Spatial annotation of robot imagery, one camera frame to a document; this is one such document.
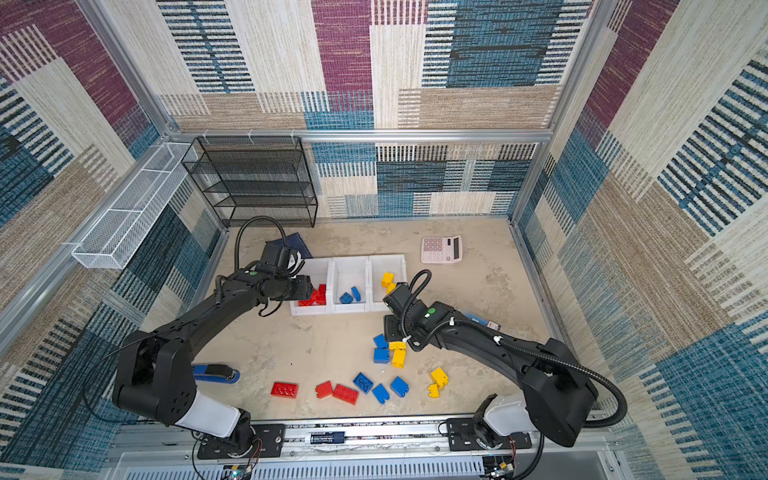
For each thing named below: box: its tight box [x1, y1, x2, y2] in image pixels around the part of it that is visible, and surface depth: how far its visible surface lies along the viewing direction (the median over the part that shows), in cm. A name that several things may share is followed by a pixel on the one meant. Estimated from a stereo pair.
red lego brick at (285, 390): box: [271, 382, 299, 399], surface depth 82 cm
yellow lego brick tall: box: [382, 272, 396, 292], surface depth 102 cm
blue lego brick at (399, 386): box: [390, 376, 409, 398], surface depth 83 cm
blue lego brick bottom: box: [371, 383, 391, 404], surface depth 82 cm
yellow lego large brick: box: [430, 367, 449, 389], surface depth 82 cm
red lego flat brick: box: [332, 383, 359, 406], surface depth 81 cm
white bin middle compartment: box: [330, 256, 370, 314], surface depth 101 cm
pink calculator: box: [421, 235, 463, 264], surface depth 110 cm
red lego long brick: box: [318, 284, 327, 305], surface depth 98 cm
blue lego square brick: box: [373, 333, 389, 349], surface depth 91 cm
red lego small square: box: [315, 380, 333, 399], surface depth 83 cm
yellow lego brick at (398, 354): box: [390, 342, 406, 369], surface depth 86 cm
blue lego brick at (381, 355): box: [374, 348, 389, 364], surface depth 89 cm
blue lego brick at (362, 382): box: [352, 372, 374, 395], surface depth 83 cm
